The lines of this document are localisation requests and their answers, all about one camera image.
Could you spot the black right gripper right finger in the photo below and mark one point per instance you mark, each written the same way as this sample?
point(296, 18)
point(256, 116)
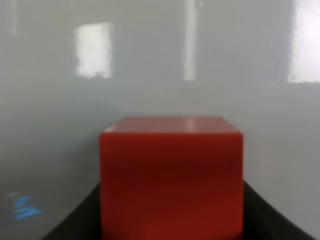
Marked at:
point(263, 222)

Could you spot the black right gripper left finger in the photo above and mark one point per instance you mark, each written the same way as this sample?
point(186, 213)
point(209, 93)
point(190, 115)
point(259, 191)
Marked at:
point(84, 223)

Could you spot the red cube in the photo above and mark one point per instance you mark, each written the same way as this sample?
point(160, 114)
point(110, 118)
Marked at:
point(172, 178)

